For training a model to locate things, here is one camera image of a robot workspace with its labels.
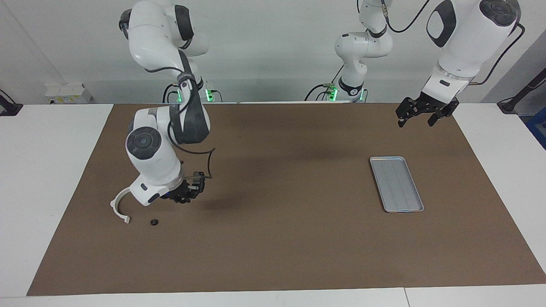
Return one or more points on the blue object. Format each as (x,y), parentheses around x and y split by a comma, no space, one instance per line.
(538,128)

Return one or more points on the black table clamp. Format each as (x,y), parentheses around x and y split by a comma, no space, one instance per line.
(8,108)

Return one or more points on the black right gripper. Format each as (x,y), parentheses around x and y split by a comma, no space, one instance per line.
(180,192)

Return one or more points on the white curved plastic bracket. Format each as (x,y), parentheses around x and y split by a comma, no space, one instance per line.
(113,207)

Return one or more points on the white box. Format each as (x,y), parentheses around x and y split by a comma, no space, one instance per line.
(68,94)

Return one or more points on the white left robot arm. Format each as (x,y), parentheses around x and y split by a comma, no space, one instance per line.
(465,42)

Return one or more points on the silver metal tray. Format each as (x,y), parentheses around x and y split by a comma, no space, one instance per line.
(396,185)

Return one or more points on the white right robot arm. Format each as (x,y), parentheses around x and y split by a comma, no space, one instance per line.
(151,157)

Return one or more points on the brown table mat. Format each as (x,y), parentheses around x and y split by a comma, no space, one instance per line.
(298,247)

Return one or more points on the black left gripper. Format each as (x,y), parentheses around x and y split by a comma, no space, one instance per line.
(435,104)

